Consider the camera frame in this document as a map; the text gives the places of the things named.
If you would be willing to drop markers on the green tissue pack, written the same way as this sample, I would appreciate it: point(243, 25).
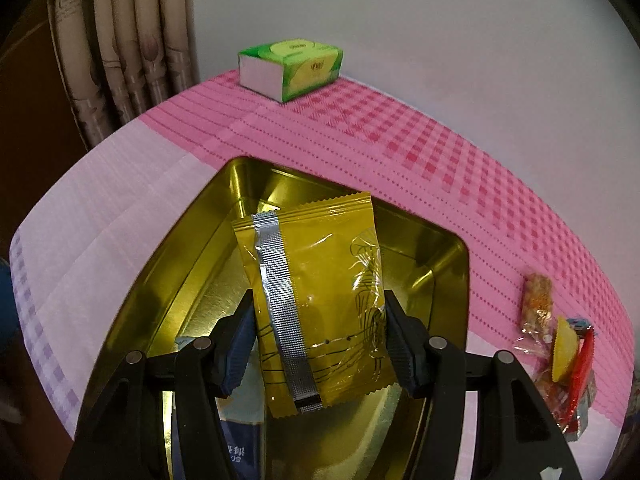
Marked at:
point(295, 67)

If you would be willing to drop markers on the blue wrapped candy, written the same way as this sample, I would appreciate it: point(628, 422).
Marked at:
point(580, 322)

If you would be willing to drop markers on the nut bar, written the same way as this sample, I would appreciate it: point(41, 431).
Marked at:
point(547, 390)
point(537, 300)

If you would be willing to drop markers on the yellow snack packet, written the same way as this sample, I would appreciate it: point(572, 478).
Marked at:
point(564, 352)

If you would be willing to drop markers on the pink checked tablecloth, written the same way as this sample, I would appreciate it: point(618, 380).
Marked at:
point(400, 150)

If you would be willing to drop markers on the yellow packet with silver strip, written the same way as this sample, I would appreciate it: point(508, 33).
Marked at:
point(325, 285)

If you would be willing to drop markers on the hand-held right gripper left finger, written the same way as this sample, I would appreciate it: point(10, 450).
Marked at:
point(235, 355)

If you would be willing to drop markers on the gold metal tin box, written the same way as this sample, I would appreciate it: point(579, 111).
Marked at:
point(200, 260)

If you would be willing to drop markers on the red snack packet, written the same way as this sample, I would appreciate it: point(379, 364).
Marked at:
point(580, 375)

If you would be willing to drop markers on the blue and white packet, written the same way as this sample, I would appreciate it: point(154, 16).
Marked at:
point(245, 440)

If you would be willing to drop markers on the beige patterned curtain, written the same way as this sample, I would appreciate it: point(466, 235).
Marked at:
point(125, 50)

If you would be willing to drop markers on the blue plastic object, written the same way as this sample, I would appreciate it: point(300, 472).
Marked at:
point(10, 305)

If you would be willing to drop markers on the brown wooden cabinet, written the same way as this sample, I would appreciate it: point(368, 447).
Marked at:
point(30, 85)

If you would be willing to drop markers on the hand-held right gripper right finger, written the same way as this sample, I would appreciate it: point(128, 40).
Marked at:
point(400, 350)

